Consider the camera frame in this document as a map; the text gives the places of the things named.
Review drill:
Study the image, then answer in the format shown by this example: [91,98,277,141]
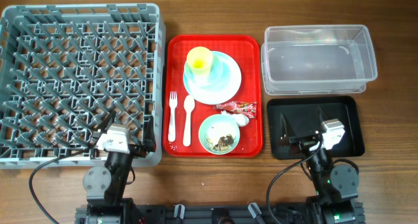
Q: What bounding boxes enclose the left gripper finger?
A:
[143,116,156,152]
[99,110,116,133]

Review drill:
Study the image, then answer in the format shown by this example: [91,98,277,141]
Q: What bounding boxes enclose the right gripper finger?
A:
[279,113,295,146]
[316,106,329,123]

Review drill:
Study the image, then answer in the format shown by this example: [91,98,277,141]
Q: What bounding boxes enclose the white plastic fork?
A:
[168,91,178,142]

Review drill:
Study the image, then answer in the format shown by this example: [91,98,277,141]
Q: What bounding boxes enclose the food leftovers rice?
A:
[205,121,236,153]

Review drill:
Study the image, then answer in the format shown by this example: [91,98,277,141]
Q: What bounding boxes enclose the green bowl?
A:
[199,114,240,155]

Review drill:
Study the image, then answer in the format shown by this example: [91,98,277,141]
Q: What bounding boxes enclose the yellow plastic cup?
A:
[186,46,213,76]

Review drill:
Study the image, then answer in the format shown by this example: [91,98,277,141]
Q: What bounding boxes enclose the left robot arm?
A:
[75,111,156,223]

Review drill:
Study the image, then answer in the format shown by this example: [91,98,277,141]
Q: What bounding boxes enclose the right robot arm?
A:
[279,108,359,223]

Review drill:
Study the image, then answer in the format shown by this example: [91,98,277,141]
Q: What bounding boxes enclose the grey dishwasher rack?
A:
[1,3,166,169]

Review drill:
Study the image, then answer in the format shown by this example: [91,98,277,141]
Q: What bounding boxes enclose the black plastic tray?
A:
[266,96,365,160]

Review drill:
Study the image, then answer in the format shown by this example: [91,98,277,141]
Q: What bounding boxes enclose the red snack wrapper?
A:
[214,101,257,119]

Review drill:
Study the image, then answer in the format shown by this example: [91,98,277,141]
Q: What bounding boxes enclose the crumpled white tissue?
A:
[221,110,249,127]

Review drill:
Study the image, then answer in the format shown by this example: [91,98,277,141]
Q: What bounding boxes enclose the clear plastic bin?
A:
[261,24,378,96]

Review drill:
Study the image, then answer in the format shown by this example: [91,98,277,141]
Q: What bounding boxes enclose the light blue plate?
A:
[183,51,242,105]

